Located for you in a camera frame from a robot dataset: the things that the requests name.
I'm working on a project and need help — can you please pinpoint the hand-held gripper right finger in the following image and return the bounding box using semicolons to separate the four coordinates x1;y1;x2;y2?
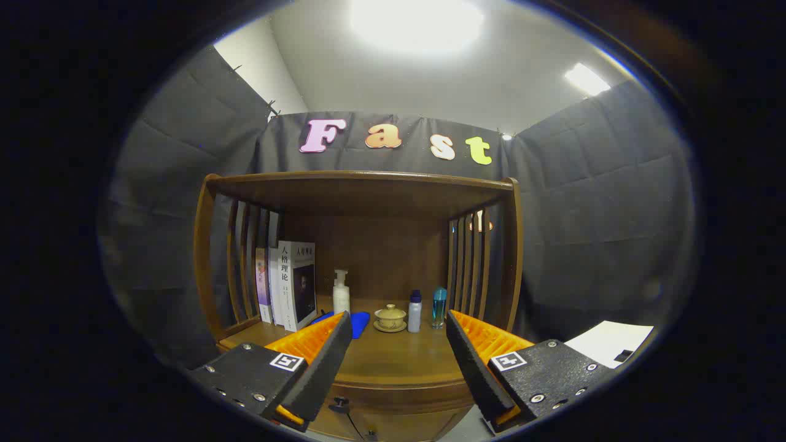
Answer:
445;309;618;436

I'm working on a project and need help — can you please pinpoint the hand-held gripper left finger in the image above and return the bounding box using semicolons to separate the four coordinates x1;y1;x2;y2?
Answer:
187;311;354;433

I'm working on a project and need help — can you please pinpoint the wooden drawer with black knob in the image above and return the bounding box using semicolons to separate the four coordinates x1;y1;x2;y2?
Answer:
305;384;477;442

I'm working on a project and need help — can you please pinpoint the wooden countertop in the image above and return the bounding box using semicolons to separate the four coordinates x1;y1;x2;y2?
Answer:
218;300;486;390

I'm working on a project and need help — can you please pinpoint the white filing cabinet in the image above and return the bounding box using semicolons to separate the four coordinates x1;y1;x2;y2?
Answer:
564;320;655;369

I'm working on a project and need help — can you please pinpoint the wooden cabinet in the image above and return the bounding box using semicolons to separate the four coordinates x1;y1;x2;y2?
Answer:
193;171;524;442

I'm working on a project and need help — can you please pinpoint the blue cloth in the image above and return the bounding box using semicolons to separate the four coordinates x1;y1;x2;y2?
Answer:
310;311;371;339

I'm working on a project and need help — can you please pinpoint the clear blue bottle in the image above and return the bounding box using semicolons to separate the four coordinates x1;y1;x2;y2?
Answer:
431;287;448;329

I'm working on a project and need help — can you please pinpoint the white pump bottle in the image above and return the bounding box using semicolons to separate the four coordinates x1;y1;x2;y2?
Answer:
332;269;351;315

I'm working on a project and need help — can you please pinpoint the beige lidded teacup with saucer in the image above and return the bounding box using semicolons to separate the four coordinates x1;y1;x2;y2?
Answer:
373;303;408;333

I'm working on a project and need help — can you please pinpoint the thin white book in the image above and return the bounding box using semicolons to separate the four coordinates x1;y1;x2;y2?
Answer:
268;247;286;326

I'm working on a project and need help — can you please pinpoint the purple book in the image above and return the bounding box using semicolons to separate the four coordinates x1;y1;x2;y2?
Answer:
255;247;273;324

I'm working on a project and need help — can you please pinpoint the small ceiling light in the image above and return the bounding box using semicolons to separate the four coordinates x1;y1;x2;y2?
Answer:
564;63;612;98

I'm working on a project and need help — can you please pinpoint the large ceiling light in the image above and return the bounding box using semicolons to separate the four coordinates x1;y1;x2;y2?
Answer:
350;0;486;56

